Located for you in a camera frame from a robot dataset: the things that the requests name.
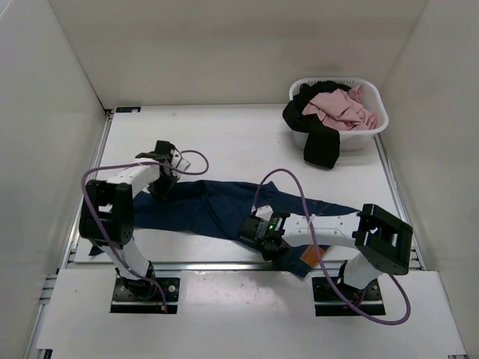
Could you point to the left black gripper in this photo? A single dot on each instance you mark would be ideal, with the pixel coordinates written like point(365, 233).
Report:
point(163, 192)

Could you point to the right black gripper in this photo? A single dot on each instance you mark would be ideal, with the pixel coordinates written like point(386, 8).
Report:
point(266, 252)

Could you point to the dark blue denim jeans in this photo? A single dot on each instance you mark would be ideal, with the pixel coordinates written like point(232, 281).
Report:
point(217, 209)

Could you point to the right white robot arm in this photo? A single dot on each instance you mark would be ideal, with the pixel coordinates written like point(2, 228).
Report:
point(383, 241)

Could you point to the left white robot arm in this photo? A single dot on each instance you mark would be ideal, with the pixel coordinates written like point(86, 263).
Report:
point(107, 218)

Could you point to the black trousers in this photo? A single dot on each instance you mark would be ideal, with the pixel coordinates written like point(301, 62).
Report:
point(322, 146)

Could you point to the dark label sticker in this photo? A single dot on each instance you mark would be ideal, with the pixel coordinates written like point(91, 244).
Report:
point(128, 109)

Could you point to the white plastic laundry basket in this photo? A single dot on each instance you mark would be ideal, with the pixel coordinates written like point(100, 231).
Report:
point(367, 98)

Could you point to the pink garment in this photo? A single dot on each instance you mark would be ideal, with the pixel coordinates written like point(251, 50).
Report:
point(342, 110)

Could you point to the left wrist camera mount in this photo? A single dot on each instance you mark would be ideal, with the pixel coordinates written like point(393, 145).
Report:
point(178, 162)

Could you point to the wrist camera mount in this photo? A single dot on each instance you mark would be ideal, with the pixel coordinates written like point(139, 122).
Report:
point(264, 212)
point(178, 162)

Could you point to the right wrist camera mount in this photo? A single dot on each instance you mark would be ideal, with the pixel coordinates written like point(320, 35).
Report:
point(264, 212)

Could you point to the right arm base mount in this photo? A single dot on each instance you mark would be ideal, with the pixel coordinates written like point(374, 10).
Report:
point(327, 303)

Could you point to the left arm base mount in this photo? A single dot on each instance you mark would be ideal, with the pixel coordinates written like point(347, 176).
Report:
point(125, 300)

